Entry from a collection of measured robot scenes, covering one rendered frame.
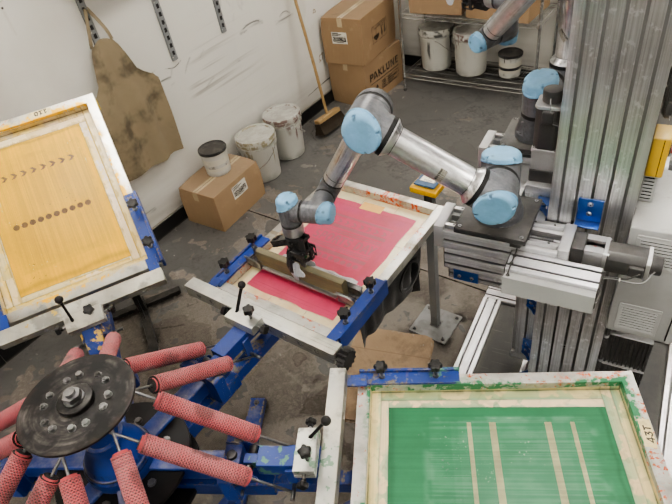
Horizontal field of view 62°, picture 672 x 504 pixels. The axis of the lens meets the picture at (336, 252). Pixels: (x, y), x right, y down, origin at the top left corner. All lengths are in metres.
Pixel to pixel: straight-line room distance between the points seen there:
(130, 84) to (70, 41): 0.41
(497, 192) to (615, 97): 0.41
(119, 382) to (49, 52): 2.39
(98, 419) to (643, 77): 1.62
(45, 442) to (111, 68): 2.62
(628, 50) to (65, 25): 2.88
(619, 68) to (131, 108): 2.92
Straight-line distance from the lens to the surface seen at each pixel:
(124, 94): 3.83
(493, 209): 1.61
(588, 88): 1.75
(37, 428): 1.61
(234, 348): 1.90
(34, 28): 3.58
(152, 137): 3.96
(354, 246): 2.25
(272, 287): 2.16
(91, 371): 1.65
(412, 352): 3.05
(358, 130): 1.54
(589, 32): 1.69
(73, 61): 3.69
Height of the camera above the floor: 2.42
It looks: 41 degrees down
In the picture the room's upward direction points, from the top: 11 degrees counter-clockwise
